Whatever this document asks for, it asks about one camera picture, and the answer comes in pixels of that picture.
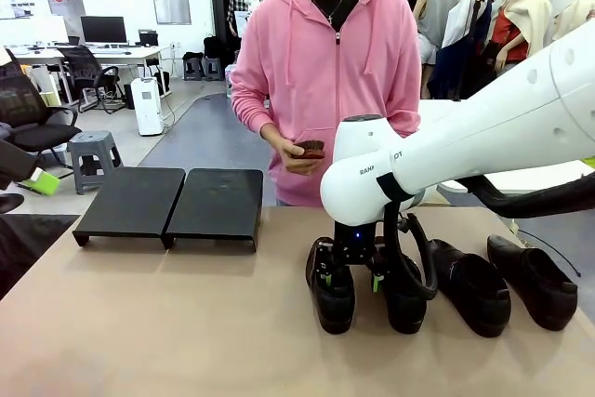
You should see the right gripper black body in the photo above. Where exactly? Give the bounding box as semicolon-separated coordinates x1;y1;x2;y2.
332;222;377;269

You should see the black leather shoe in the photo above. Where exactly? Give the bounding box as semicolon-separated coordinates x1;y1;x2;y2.
371;241;429;336
305;236;357;336
486;234;579;332
427;238;512;338

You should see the brown wooden shoe brush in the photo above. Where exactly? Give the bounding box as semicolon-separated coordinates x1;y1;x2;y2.
284;139;327;164

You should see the person's right forearm pink sleeve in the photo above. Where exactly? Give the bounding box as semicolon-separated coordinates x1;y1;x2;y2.
231;83;281;138

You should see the black shoe stand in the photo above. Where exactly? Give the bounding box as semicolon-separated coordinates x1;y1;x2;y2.
165;167;264;253
73;166;187;250

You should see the person's left hand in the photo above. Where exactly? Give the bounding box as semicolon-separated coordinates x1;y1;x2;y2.
284;156;325;177

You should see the person's right hand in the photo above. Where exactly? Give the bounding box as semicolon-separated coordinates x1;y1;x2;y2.
258;121;306;159

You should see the black round base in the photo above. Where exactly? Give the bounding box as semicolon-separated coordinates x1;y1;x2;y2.
0;192;25;215

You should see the grey plastic stool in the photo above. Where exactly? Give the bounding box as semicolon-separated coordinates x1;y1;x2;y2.
67;130;125;196

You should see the black platform surface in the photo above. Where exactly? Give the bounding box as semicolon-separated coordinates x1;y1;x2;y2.
0;214;81;300

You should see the black mesh office chair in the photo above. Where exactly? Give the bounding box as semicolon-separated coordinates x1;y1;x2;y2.
0;47;84;170

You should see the black office chair at desk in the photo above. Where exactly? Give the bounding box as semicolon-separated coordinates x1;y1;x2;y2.
62;46;126;114

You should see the white air purifier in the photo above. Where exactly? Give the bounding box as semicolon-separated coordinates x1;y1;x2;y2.
130;76;165;137

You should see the white display panel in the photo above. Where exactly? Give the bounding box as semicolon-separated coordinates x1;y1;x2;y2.
30;14;70;44

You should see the person in pink hoodie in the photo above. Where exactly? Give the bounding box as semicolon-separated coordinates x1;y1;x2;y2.
230;0;424;207

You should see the long white office desk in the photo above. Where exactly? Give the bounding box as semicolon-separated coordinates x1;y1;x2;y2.
7;45;172;108

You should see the black computer monitor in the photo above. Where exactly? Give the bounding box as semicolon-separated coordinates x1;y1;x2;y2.
80;15;128;45

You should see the large white table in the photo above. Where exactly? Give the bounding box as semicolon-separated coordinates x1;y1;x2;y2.
420;99;595;194

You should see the small grey stool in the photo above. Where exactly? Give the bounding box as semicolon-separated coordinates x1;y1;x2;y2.
203;56;225;82
182;56;205;82

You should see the plastic-wrapped bottle pack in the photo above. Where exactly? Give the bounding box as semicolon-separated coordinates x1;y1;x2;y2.
225;64;239;99

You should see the mannequin white navy coat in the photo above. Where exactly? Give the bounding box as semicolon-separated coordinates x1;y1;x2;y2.
427;0;496;101

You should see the mannequin grey tank top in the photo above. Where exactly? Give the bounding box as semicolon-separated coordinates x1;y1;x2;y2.
413;0;462;68

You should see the person in plaid shirt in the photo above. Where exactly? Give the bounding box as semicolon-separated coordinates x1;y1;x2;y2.
226;0;264;40

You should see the mannequin red top cream jacket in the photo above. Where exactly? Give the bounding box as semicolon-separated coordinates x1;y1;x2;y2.
483;0;554;77

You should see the mannequin bucket hat beige jacket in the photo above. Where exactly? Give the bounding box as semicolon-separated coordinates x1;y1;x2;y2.
550;0;595;43

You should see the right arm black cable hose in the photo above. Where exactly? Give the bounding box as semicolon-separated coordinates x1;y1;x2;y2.
381;172;595;301

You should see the grey wall cabinet red sign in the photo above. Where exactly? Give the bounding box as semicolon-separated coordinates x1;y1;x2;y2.
45;0;87;29

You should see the thin black cable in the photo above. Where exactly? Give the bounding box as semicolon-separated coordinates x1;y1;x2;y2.
515;228;582;277

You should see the thin cross necklace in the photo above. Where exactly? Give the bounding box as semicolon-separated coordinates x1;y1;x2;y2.
309;0;350;25

